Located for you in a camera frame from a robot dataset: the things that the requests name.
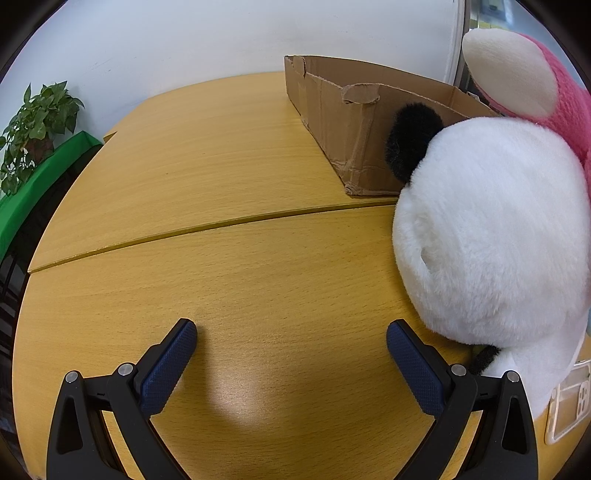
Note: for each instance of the brown cardboard box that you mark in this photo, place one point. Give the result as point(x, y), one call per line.
point(332, 120)

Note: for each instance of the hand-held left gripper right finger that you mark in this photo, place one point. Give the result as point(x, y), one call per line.
point(418, 369)

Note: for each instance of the clear phone case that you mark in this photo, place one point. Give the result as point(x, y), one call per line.
point(561, 415)

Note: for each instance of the green planter box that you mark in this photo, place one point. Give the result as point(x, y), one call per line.
point(46, 175)

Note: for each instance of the pink plush toy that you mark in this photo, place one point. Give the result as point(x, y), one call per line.
point(568, 92)

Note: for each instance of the green potted plant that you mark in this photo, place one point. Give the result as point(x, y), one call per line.
point(41, 115)

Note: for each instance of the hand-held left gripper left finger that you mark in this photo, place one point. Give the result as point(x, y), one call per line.
point(166, 369)

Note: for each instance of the white and black panda plush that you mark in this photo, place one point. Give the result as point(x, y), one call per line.
point(489, 230)

